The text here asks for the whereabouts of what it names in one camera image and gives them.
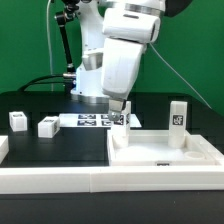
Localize white marker sheet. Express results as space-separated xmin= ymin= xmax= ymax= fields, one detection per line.
xmin=59 ymin=113 xmax=141 ymax=128

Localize white square table top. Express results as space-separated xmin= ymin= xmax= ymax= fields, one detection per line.
xmin=107 ymin=130 xmax=224 ymax=166

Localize white U-shaped fence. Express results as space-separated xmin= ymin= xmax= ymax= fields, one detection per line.
xmin=0 ymin=139 xmax=224 ymax=194

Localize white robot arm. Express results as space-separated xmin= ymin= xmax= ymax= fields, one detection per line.
xmin=62 ymin=0 xmax=193 ymax=121

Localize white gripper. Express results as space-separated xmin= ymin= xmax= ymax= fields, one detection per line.
xmin=101 ymin=8 xmax=161 ymax=121

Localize black cables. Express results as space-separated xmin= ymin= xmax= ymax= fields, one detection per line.
xmin=18 ymin=73 xmax=73 ymax=92

